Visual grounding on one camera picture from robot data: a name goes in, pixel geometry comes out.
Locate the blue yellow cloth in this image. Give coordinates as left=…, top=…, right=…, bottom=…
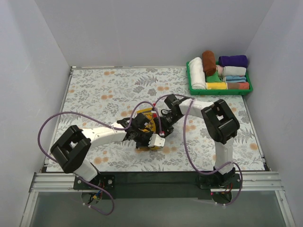
left=135, top=108, right=160, bottom=150

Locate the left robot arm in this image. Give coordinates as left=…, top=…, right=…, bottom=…
left=50, top=114, right=153, bottom=182

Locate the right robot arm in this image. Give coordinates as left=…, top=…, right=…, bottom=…
left=153, top=94, right=240, bottom=188

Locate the green plastic tray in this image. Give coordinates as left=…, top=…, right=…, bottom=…
left=186, top=62, right=253, bottom=96

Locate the white rolled towel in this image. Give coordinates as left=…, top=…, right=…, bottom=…
left=188, top=57, right=206, bottom=90

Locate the yellow rolled towel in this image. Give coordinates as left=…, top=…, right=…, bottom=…
left=206, top=82, right=227, bottom=90

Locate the floral patterned table mat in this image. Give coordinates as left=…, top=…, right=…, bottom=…
left=55, top=67, right=264, bottom=172

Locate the green rolled towel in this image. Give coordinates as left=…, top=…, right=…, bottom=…
left=206, top=71, right=223, bottom=83

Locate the pink rolled towel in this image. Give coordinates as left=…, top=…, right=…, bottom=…
left=216, top=65, right=224, bottom=78

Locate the light blue rolled towel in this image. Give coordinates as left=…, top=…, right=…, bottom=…
left=223, top=76, right=247, bottom=83

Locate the grey rolled towel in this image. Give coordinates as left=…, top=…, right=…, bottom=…
left=223, top=66, right=247, bottom=77

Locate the red brown rolled towel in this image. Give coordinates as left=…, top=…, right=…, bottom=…
left=226, top=82, right=250, bottom=90

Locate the purple rolled towel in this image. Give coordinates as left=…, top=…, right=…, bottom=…
left=218, top=55, right=249, bottom=68

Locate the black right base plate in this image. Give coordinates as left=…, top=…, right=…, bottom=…
left=197, top=168, right=241, bottom=189

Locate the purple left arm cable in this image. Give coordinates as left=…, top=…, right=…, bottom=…
left=37, top=101, right=165, bottom=216

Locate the aluminium frame rail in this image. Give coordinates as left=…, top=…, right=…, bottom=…
left=20, top=171, right=295, bottom=227

